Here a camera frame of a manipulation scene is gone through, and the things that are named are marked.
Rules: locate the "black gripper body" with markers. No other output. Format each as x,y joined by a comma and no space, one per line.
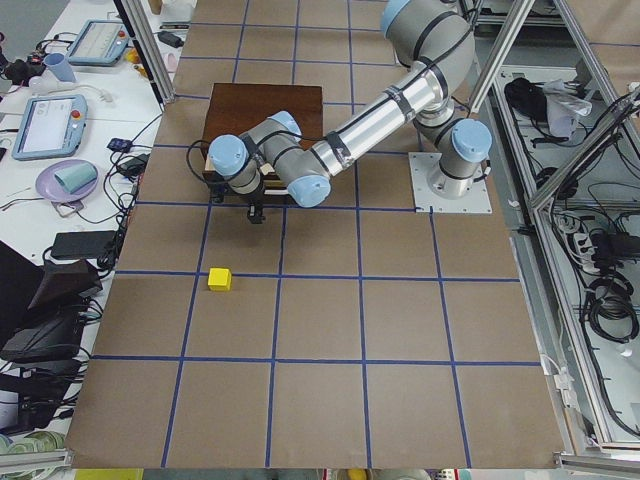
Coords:
255,200

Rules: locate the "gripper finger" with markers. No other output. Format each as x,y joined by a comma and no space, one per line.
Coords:
255,216

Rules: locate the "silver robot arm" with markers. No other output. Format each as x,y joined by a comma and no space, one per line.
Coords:
436,45

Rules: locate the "yellow wooden block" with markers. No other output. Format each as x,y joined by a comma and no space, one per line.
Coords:
219,279

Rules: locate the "dark wooden drawer cabinet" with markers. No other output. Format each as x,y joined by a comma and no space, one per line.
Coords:
260,112

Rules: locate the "black power brick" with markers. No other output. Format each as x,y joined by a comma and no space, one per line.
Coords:
81,245

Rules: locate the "teal cup on plate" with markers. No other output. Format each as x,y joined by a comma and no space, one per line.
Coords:
74,177

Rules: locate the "purple plate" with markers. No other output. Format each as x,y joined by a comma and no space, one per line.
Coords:
47,186

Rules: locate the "near blue teach pendant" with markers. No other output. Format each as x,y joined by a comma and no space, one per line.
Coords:
51,127

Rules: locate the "blue teach pendant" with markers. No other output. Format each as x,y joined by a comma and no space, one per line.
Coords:
51,127
99,43

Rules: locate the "far blue teach pendant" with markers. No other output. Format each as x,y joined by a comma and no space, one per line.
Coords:
99,43

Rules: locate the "light blue cup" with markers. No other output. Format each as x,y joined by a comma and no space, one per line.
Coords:
58,64

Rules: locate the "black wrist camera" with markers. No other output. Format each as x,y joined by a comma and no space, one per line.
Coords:
217,193

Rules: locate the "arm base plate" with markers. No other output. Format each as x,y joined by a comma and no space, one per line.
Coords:
435,192

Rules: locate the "aluminium frame post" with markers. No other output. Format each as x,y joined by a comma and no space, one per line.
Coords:
136,22

